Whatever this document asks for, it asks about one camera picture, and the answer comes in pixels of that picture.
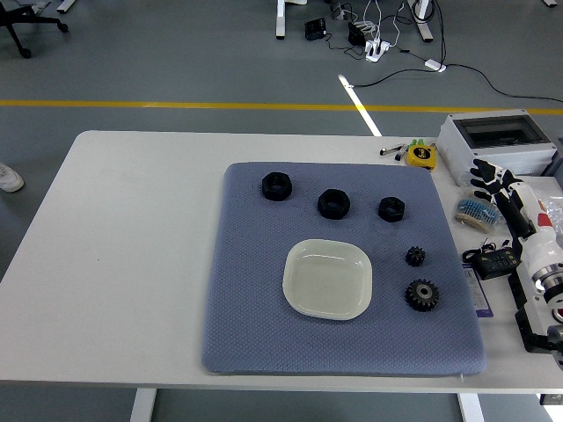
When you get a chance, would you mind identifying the white purple leaflet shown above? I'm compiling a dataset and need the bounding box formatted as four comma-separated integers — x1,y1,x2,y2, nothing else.
464,267,494,318

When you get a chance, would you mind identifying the grey electrical enclosure box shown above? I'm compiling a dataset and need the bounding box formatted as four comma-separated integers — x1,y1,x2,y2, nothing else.
435,109,559,188

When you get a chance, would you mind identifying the small black gear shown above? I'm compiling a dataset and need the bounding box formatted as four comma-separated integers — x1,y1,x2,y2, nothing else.
405,245,427,268

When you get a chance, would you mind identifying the black box device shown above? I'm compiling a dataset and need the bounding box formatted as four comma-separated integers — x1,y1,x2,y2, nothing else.
304,18,327,41

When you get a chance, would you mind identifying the black floor cable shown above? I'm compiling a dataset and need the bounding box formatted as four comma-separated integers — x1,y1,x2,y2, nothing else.
347,63,563,105

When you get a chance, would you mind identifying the clear plastic bag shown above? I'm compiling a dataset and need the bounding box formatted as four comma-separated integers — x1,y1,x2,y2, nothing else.
452,184,507,235

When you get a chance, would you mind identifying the person's white shoe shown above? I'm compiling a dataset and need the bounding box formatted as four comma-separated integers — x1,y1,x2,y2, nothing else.
0,162,26,193

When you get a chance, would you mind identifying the white desk leg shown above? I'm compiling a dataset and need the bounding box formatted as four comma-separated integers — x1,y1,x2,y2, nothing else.
407,0,435,43
275,0,288,40

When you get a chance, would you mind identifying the black power adapter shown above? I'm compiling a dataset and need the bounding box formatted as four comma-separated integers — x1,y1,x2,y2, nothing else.
347,21,367,46

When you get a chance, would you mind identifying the small black hex nut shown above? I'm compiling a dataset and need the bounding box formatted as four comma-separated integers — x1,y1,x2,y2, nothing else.
377,196,406,224

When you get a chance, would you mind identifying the clear bubble wrap bag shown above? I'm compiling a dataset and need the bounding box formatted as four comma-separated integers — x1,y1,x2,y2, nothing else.
536,195,563,229

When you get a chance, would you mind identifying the white power strip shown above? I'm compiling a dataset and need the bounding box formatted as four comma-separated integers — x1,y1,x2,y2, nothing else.
364,39,392,62

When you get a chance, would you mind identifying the yellow tape measure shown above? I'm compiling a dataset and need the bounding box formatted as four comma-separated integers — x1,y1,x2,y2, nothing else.
405,143,437,171

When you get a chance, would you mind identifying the blue-grey textured mat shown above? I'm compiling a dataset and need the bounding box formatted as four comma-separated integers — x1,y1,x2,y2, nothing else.
201,161,488,377

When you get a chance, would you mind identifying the blue-grey case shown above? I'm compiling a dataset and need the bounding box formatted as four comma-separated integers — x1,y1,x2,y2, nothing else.
544,135,563,177

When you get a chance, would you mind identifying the white square dish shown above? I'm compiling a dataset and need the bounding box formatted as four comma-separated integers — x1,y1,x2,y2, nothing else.
281,238,374,324

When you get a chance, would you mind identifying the white charging cable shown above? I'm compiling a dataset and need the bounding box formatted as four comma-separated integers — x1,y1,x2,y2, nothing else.
362,0,404,47

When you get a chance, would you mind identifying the large black gear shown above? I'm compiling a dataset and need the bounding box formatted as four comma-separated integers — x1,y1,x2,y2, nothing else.
404,279,442,313

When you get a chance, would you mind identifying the black office chair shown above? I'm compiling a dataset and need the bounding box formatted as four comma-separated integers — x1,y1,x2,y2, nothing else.
0,0,70,60

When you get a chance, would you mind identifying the large black hex nut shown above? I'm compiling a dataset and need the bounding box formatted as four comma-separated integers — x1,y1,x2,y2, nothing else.
260,171,293,202
317,188,352,220

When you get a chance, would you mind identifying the white flat box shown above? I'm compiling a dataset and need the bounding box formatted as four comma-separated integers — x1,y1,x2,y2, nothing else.
514,175,563,200

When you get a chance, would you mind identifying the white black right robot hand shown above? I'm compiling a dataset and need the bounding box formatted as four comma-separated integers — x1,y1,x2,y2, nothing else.
468,158,563,274

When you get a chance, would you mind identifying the white table leg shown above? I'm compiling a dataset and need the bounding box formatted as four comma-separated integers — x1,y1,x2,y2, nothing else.
457,392,486,422
129,389,157,422

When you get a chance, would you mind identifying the blue bristle brush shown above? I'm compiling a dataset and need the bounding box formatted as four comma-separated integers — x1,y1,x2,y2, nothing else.
452,197,498,232

